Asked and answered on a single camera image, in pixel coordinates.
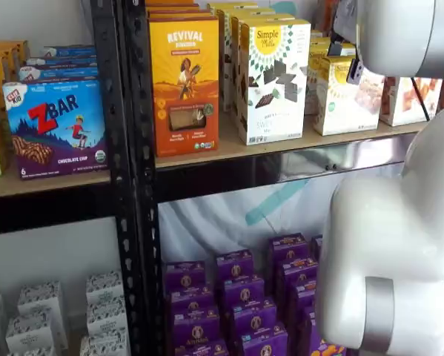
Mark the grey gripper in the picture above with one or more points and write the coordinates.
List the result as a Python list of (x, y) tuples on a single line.
[(347, 16)]

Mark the small white yellow Simple Mills box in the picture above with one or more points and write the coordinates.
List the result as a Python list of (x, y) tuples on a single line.
[(311, 85), (323, 39), (340, 107)]

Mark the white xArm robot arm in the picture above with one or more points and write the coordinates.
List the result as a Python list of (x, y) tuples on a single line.
[(373, 230)]

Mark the orange brown snack box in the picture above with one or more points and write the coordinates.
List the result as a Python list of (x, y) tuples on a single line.
[(327, 16)]

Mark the white box with orange crackers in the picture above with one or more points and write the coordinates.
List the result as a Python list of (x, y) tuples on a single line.
[(403, 100)]

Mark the tall Simple Mills thins box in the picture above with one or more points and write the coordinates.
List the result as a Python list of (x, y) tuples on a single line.
[(235, 74), (226, 59), (273, 85), (232, 5)]

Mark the wooden shelf board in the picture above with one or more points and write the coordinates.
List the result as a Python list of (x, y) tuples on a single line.
[(51, 183), (229, 144)]

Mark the orange Revival cracker box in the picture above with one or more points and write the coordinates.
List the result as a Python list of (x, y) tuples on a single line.
[(169, 2), (175, 7), (184, 85), (181, 15)]

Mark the glossy black shelf beam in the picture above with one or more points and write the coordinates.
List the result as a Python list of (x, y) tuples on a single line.
[(225, 174)]

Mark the purple Annie's box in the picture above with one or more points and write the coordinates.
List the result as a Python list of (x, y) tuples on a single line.
[(253, 317), (305, 294), (201, 348), (286, 246), (192, 300), (184, 276), (317, 248), (297, 270), (195, 326), (264, 343), (244, 291), (234, 265), (310, 333)]

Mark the blue purple ZBar box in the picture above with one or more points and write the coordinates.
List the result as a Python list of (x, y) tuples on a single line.
[(62, 62), (67, 51), (55, 130), (58, 73)]

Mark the black metal shelf frame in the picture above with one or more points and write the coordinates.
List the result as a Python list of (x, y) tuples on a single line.
[(207, 222)]

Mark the black perforated shelf post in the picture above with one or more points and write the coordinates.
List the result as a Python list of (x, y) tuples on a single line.
[(142, 185), (112, 111)]

